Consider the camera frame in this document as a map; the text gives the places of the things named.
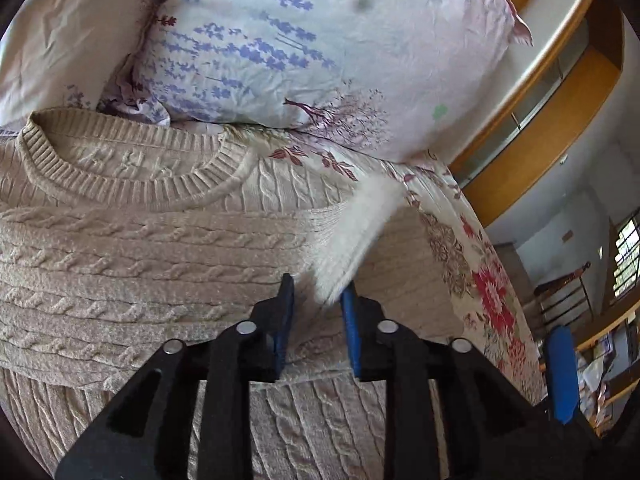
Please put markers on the wooden stair railing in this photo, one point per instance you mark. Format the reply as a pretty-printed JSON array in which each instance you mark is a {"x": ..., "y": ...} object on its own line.
[{"x": 565, "y": 295}]

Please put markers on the floral bed sheet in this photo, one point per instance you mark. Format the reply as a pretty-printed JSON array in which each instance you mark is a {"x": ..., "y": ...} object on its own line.
[{"x": 480, "y": 270}]

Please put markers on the pink floral pillow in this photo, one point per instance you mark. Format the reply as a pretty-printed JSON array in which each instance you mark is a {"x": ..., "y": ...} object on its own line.
[{"x": 65, "y": 30}]

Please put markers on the window with grille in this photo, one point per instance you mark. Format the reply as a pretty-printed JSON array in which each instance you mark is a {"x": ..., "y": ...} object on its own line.
[{"x": 627, "y": 255}]

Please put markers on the lavender print pillow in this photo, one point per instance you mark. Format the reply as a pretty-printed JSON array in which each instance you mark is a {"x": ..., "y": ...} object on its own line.
[{"x": 310, "y": 45}]

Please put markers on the cluttered wooden desk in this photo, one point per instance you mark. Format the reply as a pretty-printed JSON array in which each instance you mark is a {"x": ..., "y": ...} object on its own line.
[{"x": 607, "y": 360}]

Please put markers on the wooden headboard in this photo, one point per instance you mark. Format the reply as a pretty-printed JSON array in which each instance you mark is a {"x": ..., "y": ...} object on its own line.
[{"x": 555, "y": 110}]

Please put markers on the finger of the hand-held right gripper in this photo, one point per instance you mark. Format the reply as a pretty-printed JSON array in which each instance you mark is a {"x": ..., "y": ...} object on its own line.
[{"x": 562, "y": 375}]

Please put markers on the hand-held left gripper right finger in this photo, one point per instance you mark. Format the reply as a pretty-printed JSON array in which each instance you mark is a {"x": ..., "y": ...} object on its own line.
[{"x": 351, "y": 330}]

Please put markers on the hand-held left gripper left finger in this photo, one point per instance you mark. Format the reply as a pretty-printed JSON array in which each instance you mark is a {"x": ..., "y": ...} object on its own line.
[{"x": 281, "y": 327}]

